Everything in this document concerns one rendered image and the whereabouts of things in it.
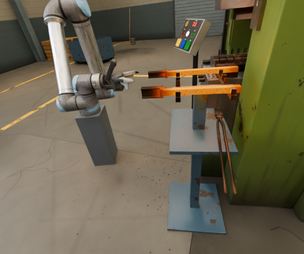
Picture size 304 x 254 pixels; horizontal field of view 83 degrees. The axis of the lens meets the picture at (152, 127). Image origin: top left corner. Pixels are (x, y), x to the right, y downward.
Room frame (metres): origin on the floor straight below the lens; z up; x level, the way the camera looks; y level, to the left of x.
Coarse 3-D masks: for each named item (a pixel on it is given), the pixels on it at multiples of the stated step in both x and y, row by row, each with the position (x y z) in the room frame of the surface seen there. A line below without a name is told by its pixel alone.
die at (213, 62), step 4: (212, 56) 1.28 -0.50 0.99; (224, 56) 1.20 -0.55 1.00; (228, 56) 1.19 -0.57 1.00; (232, 56) 1.18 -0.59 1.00; (236, 56) 1.18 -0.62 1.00; (244, 56) 1.17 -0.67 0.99; (212, 60) 1.25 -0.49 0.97; (216, 60) 1.16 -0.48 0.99; (220, 60) 1.15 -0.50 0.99; (224, 60) 1.15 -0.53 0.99; (228, 60) 1.14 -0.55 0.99; (232, 60) 1.14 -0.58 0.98; (236, 60) 1.13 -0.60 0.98; (240, 60) 1.13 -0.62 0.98; (244, 60) 1.12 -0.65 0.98; (212, 64) 1.24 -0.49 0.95; (240, 68) 1.13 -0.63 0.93; (244, 68) 1.12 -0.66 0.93
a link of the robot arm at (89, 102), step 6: (78, 96) 0.98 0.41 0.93; (84, 96) 0.95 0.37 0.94; (90, 96) 0.95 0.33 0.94; (96, 96) 0.99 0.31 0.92; (78, 102) 0.95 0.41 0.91; (84, 102) 0.95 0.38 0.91; (90, 102) 0.95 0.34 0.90; (96, 102) 0.97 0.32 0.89; (84, 108) 0.95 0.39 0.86; (90, 108) 0.95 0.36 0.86; (96, 108) 0.96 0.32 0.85
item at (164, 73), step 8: (152, 72) 0.91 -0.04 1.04; (160, 72) 0.90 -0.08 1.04; (168, 72) 0.89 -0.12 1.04; (176, 72) 0.88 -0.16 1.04; (184, 72) 0.87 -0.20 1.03; (192, 72) 0.87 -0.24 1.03; (200, 72) 0.86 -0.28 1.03; (208, 72) 0.85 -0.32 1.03; (216, 72) 0.85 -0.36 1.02; (224, 72) 0.84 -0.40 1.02; (232, 72) 0.83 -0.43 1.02
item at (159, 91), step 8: (144, 88) 0.68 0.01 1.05; (152, 88) 0.67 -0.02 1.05; (160, 88) 0.67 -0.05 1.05; (168, 88) 0.68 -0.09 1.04; (176, 88) 0.67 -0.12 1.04; (184, 88) 0.66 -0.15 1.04; (192, 88) 0.65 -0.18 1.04; (200, 88) 0.64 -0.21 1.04; (208, 88) 0.63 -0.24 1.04; (216, 88) 0.62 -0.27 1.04; (224, 88) 0.61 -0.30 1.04; (232, 88) 0.61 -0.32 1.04; (240, 88) 0.60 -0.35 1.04; (144, 96) 0.69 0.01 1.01; (152, 96) 0.68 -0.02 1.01; (160, 96) 0.66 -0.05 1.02
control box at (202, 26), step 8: (184, 24) 1.96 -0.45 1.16; (192, 24) 1.80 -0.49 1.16; (200, 24) 1.67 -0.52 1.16; (208, 24) 1.66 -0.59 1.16; (184, 32) 1.88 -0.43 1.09; (192, 32) 1.73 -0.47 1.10; (200, 32) 1.65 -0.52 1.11; (192, 40) 1.67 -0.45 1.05; (200, 40) 1.65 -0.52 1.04; (176, 48) 1.94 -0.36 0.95; (192, 48) 1.63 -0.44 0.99
